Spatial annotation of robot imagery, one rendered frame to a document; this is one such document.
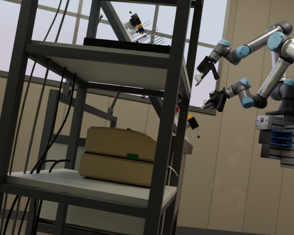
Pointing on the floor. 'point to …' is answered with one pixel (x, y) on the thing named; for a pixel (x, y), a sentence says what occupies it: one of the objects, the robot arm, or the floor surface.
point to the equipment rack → (1, 186)
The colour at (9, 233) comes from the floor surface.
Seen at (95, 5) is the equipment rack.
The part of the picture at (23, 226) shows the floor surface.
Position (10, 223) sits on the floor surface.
